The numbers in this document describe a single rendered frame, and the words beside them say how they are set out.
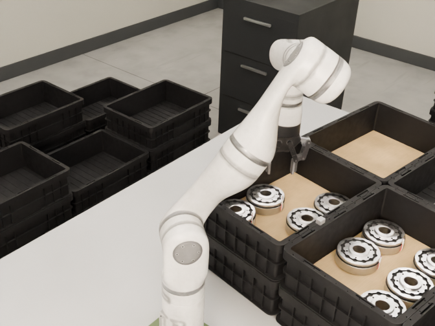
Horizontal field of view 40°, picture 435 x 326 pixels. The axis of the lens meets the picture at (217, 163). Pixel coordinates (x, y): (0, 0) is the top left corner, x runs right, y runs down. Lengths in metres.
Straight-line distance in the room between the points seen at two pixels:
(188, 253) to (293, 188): 0.59
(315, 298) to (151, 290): 0.43
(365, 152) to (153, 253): 0.73
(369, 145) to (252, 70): 1.26
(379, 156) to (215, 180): 0.87
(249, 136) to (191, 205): 0.20
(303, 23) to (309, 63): 1.87
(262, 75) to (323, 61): 2.03
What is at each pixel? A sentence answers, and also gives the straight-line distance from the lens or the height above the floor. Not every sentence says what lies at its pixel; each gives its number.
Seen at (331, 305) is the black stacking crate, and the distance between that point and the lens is 1.31.
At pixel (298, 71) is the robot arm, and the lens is 1.07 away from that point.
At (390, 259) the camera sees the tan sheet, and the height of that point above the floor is 0.83.
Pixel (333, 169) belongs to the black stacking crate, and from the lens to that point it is 1.68.
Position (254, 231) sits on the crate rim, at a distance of 1.37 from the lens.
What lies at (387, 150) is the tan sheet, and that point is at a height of 0.83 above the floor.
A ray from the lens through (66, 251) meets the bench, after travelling 1.69.
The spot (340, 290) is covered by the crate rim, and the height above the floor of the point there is 0.92.
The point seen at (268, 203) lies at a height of 0.86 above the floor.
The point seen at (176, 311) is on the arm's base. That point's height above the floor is 0.84.
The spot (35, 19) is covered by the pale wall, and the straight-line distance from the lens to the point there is 4.49.
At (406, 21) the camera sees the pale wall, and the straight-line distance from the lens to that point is 4.94.
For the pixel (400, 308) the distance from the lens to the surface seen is 1.36.
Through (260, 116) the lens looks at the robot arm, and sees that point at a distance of 1.10.
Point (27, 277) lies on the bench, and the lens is 1.63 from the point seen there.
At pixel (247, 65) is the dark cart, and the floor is 0.57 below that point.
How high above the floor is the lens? 1.78
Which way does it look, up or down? 32 degrees down
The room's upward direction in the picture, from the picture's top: 3 degrees clockwise
